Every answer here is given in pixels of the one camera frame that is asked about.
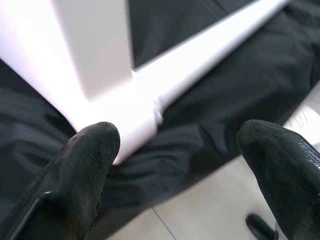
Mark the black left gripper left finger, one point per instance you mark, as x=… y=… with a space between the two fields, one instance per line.
x=75 y=180

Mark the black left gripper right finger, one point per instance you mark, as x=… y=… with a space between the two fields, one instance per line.
x=287 y=175

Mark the white plastic children table top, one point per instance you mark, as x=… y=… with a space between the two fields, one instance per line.
x=100 y=75

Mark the white plastic table leg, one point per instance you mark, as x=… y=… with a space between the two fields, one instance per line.
x=212 y=50

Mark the black metal bar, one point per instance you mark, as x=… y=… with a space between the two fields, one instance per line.
x=261 y=227

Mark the black cloth table cover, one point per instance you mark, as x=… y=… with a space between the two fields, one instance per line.
x=237 y=112

